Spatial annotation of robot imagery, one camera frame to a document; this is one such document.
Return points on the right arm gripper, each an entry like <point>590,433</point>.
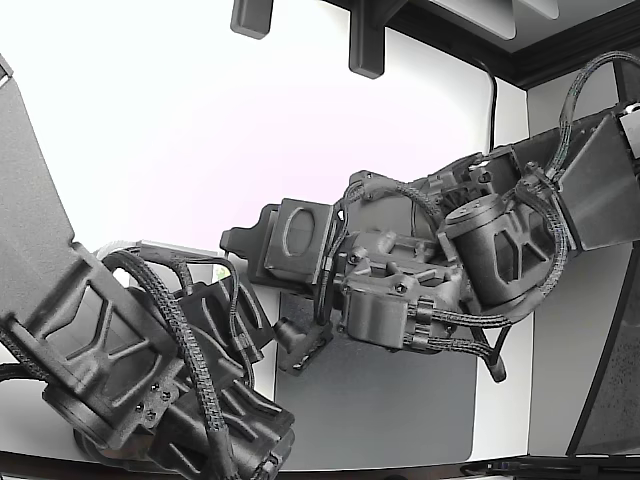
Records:
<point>300,240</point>

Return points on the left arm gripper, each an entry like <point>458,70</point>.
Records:
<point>200,312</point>

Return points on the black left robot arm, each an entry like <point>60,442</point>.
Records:
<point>35,200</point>

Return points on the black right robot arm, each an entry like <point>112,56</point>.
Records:
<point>600,200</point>

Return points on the dark grey rectangular mat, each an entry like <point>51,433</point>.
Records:
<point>375,410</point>

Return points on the light grey panel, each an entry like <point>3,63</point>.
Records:
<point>480,15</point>
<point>540,7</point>

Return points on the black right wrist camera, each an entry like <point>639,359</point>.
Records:
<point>305,347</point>

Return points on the short black post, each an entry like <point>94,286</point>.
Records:
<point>250,17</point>

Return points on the long black post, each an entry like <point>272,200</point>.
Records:
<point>367,45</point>

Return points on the black border frame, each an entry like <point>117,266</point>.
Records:
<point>450,37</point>

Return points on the black diagonal frame bar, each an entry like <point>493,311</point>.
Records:
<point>597,380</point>

